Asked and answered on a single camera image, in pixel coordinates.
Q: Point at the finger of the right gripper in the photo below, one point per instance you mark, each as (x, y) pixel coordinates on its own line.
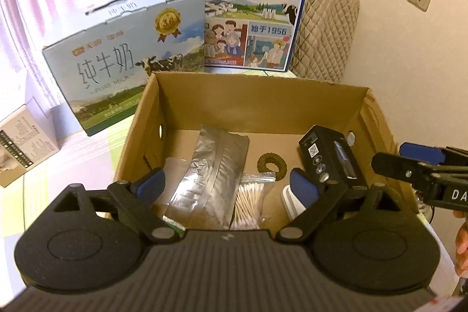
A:
(443, 156)
(419, 174)

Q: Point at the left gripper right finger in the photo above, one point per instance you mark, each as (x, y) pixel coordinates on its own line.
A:
(320, 199)

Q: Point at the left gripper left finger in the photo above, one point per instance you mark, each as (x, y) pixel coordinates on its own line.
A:
(134, 201)

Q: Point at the white power adapter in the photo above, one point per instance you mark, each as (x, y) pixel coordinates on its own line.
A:
(292, 204)

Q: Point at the black shaver box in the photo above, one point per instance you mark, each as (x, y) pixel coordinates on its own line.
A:
(328, 159)

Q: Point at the silver foil bag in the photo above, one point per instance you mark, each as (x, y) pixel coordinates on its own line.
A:
(205, 197)

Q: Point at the bag of cotton swabs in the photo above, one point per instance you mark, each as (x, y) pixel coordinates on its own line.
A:
(249, 199)

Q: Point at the person's right hand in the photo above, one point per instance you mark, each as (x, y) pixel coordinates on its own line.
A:
(461, 244)

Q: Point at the brown cardboard box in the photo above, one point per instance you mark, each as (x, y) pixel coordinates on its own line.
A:
(273, 112)

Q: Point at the white product box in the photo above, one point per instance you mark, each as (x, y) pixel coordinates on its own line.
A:
(27, 139)

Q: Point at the light blue milk carton box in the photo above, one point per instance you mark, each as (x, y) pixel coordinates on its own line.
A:
(101, 61)

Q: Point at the quilted beige chair cover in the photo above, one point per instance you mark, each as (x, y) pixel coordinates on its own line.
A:
(325, 35)

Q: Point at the dark blue milk carton box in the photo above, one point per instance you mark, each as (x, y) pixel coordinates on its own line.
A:
(251, 34)

